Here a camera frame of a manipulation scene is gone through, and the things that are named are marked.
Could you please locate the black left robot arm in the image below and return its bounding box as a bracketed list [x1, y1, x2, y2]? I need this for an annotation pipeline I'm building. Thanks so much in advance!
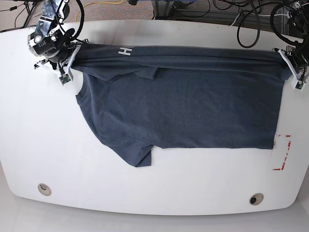
[270, 0, 309, 70]

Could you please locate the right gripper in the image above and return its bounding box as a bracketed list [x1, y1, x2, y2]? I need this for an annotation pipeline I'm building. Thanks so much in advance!
[47, 49, 73, 66]

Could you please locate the right table cable grommet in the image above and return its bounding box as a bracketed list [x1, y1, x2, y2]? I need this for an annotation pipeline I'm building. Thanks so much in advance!
[249, 193, 264, 206]

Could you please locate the black tripod leg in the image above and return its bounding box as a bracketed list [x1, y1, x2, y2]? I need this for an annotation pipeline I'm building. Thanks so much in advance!
[22, 0, 39, 28]

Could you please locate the aluminium frame stand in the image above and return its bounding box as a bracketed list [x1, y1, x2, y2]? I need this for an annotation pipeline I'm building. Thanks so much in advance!
[151, 0, 174, 20]

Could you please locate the red tape rectangle marking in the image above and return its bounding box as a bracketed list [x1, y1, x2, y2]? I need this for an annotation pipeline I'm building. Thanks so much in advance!
[270, 134, 292, 171]

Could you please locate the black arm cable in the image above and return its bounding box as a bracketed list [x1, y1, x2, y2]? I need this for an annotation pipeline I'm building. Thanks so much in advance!
[236, 0, 302, 49]
[48, 0, 85, 73]

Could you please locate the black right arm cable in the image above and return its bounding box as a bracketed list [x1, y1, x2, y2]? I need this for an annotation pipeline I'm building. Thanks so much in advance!
[48, 0, 85, 73]

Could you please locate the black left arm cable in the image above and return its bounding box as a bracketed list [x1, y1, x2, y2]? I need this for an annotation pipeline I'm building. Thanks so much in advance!
[236, 0, 302, 49]

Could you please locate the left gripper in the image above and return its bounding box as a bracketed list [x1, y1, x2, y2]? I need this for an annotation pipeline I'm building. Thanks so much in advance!
[291, 47, 309, 72]

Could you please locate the table cable grommet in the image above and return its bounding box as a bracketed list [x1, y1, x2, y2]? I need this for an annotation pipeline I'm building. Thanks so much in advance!
[249, 193, 264, 206]
[38, 184, 52, 196]

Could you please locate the dark blue t-shirt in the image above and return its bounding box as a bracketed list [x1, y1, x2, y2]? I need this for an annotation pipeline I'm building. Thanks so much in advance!
[72, 44, 291, 167]

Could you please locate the yellow cable on floor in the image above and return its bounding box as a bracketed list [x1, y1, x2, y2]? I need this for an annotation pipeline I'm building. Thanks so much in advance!
[75, 0, 125, 23]

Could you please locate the left table cable grommet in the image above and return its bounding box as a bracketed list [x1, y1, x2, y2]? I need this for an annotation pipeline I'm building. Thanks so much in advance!
[38, 184, 52, 196]

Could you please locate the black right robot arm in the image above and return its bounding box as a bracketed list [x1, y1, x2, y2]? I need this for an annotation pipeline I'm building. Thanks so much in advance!
[28, 0, 87, 70]

